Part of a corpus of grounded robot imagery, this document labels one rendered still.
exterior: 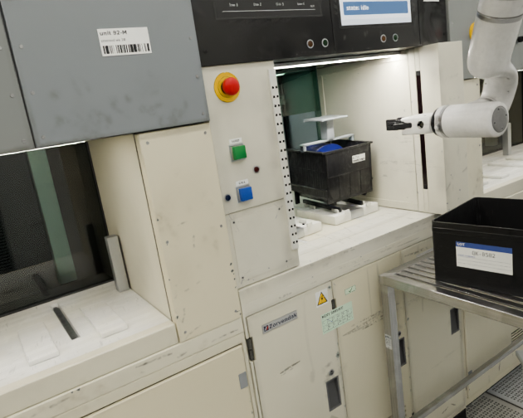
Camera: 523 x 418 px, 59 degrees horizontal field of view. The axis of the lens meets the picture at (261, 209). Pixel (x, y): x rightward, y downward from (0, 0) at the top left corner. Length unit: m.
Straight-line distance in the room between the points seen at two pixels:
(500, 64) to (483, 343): 1.19
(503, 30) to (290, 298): 0.78
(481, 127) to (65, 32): 0.91
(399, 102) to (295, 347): 0.86
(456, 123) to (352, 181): 0.51
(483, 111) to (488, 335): 1.08
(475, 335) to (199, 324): 1.17
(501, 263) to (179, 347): 0.80
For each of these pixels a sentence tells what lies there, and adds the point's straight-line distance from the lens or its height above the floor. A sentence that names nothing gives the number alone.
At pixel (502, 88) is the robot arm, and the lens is 1.29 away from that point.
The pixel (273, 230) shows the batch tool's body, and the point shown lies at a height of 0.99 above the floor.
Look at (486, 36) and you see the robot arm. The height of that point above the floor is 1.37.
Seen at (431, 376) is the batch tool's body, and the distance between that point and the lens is 1.81.
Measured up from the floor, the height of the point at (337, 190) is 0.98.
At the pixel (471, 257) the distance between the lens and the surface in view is 1.30.
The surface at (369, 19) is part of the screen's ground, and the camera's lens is 1.40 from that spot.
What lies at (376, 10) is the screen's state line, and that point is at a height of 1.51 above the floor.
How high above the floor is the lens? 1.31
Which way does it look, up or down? 13 degrees down
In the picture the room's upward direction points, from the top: 8 degrees counter-clockwise
